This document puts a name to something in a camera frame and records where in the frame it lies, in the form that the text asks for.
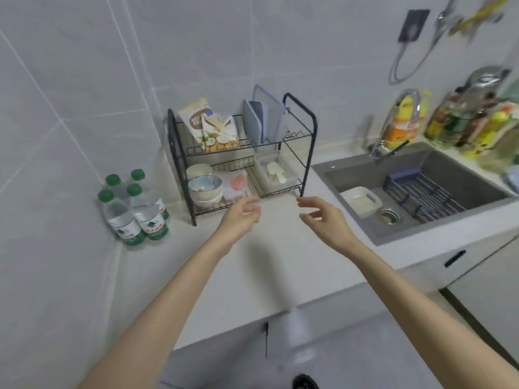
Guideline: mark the person's left fingers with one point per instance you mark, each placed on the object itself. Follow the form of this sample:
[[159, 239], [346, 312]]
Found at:
[[250, 210]]

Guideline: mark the person's black shoe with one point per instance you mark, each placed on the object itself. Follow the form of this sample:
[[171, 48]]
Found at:
[[305, 382]]

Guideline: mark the white bowl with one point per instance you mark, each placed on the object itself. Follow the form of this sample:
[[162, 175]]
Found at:
[[209, 201]]

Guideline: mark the blue sink drain rack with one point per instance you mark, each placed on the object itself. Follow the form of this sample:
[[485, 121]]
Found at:
[[421, 194]]

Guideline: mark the yellow-orange dish soap bottle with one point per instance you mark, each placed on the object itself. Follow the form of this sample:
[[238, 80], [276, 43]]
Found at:
[[405, 121]]

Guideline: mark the person's right hand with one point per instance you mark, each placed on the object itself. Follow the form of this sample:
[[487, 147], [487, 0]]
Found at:
[[330, 226]]

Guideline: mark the person's right thumb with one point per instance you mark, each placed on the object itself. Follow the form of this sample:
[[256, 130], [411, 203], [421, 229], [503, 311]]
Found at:
[[310, 218]]

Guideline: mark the person's left forearm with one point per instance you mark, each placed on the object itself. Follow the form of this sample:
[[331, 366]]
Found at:
[[170, 311]]

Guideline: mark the beige bowl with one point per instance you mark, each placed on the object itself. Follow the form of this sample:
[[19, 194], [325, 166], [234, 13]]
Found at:
[[198, 171]]

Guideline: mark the person's left hand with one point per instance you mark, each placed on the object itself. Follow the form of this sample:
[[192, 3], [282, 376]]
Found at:
[[235, 222]]

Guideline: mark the clear lid with purple rim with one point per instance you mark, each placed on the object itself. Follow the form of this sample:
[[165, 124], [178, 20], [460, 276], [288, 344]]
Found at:
[[271, 117]]

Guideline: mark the chrome faucet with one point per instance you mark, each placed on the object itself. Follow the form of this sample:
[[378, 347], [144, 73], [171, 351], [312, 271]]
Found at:
[[385, 146]]

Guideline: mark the yellow hanging brush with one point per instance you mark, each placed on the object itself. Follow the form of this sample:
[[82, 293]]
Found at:
[[482, 14]]

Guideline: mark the green-capped water bottle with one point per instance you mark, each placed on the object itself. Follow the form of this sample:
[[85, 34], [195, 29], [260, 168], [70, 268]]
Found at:
[[121, 222], [148, 216], [113, 181], [138, 175]]

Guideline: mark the metal sink drain strainer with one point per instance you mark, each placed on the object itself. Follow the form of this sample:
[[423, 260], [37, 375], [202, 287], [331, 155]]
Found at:
[[388, 215]]

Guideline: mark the black wall outlet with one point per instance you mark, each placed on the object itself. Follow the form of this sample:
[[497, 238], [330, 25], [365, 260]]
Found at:
[[413, 25]]

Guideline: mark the person's right forearm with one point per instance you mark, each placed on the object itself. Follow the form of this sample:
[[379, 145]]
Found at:
[[421, 315]]

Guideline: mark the blue patterned bowl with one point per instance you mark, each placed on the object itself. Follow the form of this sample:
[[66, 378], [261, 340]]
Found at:
[[204, 187]]

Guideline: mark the grey kitchen sink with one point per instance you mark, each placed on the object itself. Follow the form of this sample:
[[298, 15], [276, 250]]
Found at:
[[458, 178]]

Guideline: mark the white square dish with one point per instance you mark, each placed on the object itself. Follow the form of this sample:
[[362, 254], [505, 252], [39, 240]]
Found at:
[[361, 202]]

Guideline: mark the row of condiment bottles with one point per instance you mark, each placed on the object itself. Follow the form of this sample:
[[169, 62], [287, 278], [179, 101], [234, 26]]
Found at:
[[482, 125]]

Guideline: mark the white coconut snack bag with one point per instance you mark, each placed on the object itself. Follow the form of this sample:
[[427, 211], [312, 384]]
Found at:
[[204, 125]]

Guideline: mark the white kitchen cabinet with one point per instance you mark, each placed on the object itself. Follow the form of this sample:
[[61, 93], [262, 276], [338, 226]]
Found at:
[[482, 287]]

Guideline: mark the white plastic scoop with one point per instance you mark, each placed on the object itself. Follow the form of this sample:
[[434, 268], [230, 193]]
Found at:
[[276, 173]]

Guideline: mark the silver kettle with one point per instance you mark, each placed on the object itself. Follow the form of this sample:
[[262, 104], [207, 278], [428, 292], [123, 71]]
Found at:
[[484, 78]]

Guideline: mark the grey-blue cutting board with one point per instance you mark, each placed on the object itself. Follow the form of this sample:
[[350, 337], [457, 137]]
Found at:
[[253, 125]]

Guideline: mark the white plastic container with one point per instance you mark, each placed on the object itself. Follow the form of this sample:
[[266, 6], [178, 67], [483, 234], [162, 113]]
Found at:
[[263, 174]]

